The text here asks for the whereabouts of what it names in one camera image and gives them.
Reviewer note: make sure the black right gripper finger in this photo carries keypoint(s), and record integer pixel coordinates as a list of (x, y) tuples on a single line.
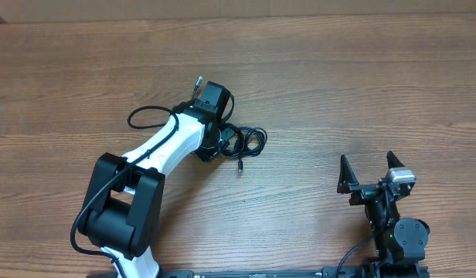
[(347, 179), (393, 161)]

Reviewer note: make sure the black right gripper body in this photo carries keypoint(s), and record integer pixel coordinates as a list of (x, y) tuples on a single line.
[(363, 191)]

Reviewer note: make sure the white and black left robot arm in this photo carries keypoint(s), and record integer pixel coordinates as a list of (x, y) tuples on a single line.
[(122, 205)]

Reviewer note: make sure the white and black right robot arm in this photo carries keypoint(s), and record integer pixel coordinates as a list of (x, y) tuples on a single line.
[(399, 241)]

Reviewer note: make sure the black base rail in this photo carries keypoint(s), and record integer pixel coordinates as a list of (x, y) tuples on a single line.
[(325, 272)]

